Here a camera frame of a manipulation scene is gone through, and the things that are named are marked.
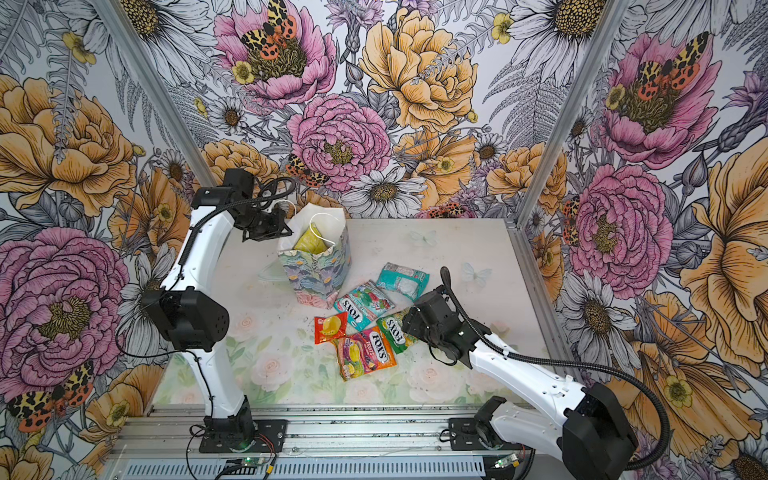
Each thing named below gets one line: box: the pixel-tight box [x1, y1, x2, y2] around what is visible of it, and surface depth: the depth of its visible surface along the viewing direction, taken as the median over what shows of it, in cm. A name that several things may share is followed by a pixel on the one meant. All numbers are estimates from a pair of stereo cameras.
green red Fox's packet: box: [334, 280, 395, 331], surface depth 97 cm
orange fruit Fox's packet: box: [336, 326, 397, 381], surface depth 87 cm
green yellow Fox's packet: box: [376, 310, 415, 354], surface depth 91 cm
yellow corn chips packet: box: [293, 223, 328, 255], surface depth 95 cm
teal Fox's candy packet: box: [376, 262, 431, 302], surface depth 103 cm
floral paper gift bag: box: [277, 203, 351, 309], surface depth 89 cm
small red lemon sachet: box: [314, 312, 348, 345], surface depth 93 cm
